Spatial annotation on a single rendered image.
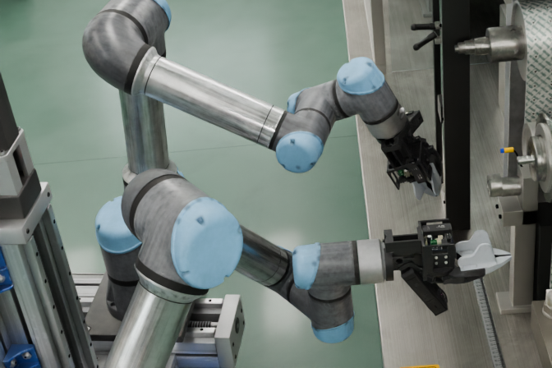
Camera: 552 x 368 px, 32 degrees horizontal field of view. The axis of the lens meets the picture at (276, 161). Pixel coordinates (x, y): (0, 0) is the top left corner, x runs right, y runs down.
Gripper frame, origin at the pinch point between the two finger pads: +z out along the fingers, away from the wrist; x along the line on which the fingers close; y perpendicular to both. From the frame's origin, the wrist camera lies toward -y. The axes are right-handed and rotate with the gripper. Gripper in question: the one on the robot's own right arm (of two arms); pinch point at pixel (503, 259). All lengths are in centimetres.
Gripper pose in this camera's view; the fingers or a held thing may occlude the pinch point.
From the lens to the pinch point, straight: 169.8
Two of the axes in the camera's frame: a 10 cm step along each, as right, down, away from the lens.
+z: 9.9, -0.9, -0.7
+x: 0.1, -5.5, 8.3
